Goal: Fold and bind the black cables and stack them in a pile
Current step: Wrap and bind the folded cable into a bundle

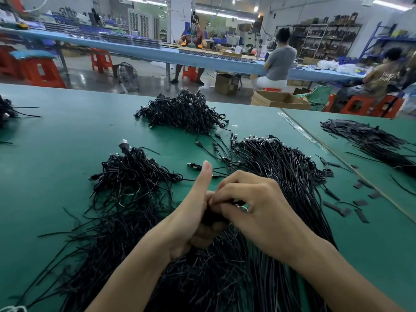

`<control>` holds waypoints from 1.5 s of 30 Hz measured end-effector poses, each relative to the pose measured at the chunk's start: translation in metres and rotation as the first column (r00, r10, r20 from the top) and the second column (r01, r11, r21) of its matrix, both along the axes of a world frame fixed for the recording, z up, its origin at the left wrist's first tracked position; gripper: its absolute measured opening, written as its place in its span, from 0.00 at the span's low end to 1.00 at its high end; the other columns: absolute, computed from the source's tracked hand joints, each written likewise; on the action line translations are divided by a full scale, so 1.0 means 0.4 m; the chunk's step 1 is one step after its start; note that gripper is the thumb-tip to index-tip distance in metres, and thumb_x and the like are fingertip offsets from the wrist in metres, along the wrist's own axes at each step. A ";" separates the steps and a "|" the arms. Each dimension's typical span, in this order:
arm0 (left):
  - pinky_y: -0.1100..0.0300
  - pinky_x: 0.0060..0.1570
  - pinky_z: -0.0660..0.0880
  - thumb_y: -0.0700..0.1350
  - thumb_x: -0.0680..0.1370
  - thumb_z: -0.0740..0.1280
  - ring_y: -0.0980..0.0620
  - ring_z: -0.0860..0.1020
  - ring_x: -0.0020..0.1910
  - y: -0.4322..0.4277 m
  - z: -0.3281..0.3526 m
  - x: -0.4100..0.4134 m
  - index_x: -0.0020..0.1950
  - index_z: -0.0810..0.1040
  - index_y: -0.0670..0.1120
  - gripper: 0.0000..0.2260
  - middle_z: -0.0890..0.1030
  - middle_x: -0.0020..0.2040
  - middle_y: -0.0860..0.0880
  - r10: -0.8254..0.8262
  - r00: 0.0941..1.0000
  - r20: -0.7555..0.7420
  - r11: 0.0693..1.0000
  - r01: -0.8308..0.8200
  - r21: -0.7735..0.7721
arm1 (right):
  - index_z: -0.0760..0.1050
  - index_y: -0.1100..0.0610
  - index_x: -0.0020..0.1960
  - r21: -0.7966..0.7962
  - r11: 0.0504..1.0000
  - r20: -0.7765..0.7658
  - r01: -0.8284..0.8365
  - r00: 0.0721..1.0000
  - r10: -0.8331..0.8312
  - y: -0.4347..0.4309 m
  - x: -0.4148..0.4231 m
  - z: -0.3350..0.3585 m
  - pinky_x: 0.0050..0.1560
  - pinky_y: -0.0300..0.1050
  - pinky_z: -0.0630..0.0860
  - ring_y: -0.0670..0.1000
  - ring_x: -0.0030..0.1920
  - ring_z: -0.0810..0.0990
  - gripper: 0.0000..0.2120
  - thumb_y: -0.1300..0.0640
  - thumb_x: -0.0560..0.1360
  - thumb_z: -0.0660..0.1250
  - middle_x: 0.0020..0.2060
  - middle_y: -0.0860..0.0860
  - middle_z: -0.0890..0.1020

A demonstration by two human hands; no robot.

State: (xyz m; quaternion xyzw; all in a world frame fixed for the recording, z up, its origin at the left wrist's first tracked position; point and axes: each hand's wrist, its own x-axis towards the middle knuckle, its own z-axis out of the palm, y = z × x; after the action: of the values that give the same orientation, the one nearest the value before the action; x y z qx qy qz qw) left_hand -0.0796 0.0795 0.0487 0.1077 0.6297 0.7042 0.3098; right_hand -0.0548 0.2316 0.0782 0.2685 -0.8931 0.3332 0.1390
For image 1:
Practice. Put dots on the open cardboard box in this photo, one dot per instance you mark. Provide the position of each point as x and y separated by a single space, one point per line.
281 100

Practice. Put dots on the long blue workbench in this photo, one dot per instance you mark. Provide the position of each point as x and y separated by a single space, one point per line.
172 55

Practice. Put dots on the white pillar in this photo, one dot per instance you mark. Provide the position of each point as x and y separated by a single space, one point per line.
180 17

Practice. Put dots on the blue metal rack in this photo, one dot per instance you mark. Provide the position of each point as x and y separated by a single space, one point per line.
390 39

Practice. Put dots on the scattered dark tie pieces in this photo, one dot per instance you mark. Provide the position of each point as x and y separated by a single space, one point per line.
361 215

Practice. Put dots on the metal storage shelf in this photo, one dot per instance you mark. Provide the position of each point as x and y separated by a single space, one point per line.
328 37

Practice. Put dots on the red plastic stool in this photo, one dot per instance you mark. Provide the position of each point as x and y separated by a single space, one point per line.
359 106
190 74
101 61
8 61

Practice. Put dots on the small cardboard box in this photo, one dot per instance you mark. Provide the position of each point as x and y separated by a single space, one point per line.
227 84

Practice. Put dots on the red stool with blue seat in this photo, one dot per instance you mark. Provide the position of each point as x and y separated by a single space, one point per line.
40 71

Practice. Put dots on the person's right hand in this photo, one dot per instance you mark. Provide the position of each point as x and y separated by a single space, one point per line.
273 217

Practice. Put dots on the green bag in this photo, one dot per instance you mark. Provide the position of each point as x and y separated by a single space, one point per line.
320 97

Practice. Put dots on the pile of white bags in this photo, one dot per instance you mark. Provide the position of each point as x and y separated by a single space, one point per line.
338 66

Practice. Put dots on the grey floor fan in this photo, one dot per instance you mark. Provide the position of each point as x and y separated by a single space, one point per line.
127 78

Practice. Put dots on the person's left hand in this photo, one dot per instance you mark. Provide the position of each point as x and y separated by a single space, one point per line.
188 221

